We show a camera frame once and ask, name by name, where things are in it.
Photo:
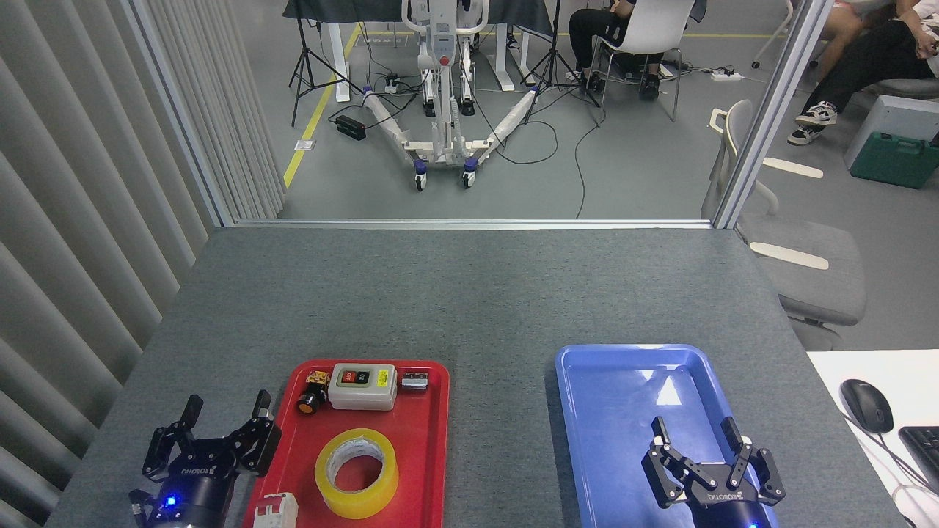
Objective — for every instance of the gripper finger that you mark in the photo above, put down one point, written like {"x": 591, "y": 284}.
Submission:
{"x": 165, "y": 447}
{"x": 759, "y": 473}
{"x": 257, "y": 444}
{"x": 671, "y": 473}

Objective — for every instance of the grey vertical blinds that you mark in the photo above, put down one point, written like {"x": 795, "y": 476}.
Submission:
{"x": 88, "y": 220}

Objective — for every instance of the silver frame post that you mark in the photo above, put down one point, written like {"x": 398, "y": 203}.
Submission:
{"x": 770, "y": 117}

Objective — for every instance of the silver frame rail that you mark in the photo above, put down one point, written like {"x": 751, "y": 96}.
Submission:
{"x": 469, "y": 223}

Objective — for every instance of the red plastic tray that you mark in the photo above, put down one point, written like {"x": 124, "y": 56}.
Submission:
{"x": 418, "y": 455}

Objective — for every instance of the grey office chair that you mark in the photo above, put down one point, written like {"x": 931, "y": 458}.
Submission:
{"x": 807, "y": 271}

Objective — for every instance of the black yellow push button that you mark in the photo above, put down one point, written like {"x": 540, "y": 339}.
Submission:
{"x": 312, "y": 396}

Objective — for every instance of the blue plastic tray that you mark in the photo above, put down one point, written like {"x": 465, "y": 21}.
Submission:
{"x": 609, "y": 425}

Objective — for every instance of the white stand on wheels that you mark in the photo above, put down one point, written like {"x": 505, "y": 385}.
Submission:
{"x": 440, "y": 88}

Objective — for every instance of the person on white chair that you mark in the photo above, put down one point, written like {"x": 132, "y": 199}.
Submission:
{"x": 594, "y": 29}

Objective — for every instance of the black power adapter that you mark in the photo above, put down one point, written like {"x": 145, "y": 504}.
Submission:
{"x": 351, "y": 127}

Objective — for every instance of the white side desk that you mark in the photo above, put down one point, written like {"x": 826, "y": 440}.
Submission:
{"x": 910, "y": 381}

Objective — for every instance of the person in black trousers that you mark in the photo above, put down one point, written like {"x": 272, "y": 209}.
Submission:
{"x": 866, "y": 62}

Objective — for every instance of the person with bare legs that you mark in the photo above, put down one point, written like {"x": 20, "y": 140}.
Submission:
{"x": 840, "y": 33}

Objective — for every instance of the yellow tape roll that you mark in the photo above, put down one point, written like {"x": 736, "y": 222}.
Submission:
{"x": 358, "y": 497}

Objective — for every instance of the small silver black component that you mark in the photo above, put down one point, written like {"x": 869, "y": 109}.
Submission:
{"x": 414, "y": 381}

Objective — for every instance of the black computer mouse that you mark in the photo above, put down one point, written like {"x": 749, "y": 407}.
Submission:
{"x": 866, "y": 405}

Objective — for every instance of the grey two-button switch box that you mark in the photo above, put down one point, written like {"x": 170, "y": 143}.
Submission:
{"x": 362, "y": 389}

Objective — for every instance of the black tripod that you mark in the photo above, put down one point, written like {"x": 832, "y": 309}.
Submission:
{"x": 308, "y": 70}
{"x": 552, "y": 62}

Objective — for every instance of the white red terminal block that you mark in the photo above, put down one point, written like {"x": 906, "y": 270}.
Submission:
{"x": 276, "y": 512}

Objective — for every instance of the white chair with metal legs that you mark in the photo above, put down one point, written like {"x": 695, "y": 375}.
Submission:
{"x": 653, "y": 26}

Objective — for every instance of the black keyboard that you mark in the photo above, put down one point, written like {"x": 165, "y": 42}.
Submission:
{"x": 923, "y": 455}

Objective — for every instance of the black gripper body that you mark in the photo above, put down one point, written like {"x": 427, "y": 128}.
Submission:
{"x": 726, "y": 512}
{"x": 192, "y": 495}

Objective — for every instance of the white-legged desk with dark top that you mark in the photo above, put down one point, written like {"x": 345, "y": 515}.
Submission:
{"x": 341, "y": 51}

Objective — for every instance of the white power strip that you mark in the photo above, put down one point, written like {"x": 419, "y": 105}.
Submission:
{"x": 726, "y": 74}

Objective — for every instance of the green plastic case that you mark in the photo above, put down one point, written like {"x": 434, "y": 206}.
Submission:
{"x": 895, "y": 160}

